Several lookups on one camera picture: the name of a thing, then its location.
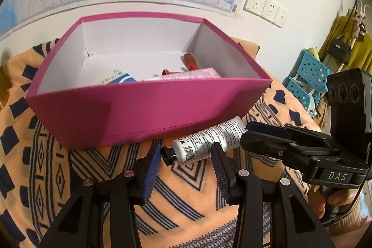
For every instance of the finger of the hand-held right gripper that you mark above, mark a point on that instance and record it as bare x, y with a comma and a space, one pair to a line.
267, 145
270, 129

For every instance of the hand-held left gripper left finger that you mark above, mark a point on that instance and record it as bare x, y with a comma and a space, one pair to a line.
151, 175

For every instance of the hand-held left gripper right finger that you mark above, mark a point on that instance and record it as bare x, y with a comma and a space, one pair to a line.
221, 175

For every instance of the white tube with black cap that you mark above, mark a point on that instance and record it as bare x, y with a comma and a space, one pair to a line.
209, 140

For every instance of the pink cardboard box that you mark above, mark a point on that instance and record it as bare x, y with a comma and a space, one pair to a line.
145, 114

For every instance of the blue medicine box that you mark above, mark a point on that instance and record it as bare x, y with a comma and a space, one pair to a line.
116, 78

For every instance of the pink plush toy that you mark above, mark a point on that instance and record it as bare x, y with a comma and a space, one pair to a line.
189, 58

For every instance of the person's right forearm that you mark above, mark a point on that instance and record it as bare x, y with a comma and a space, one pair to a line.
351, 224

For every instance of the person's right hand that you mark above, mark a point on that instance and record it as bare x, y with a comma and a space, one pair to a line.
318, 201

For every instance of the blue perforated rack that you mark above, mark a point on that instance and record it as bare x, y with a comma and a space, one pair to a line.
314, 68

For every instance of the yellow green hanging garment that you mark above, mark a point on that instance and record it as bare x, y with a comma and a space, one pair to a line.
363, 53

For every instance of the black handbag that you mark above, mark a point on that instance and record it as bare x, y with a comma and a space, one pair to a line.
340, 49

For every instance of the yellow green object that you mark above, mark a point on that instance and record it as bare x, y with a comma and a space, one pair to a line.
313, 52

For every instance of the small hanging charm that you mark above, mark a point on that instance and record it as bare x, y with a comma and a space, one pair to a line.
361, 25

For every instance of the orange patterned tablecloth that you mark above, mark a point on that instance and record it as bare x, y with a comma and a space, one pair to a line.
43, 163

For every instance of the white wall switch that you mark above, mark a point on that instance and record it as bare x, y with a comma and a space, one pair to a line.
280, 17

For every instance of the white wall socket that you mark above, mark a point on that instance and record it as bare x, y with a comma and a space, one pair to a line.
255, 1
270, 10

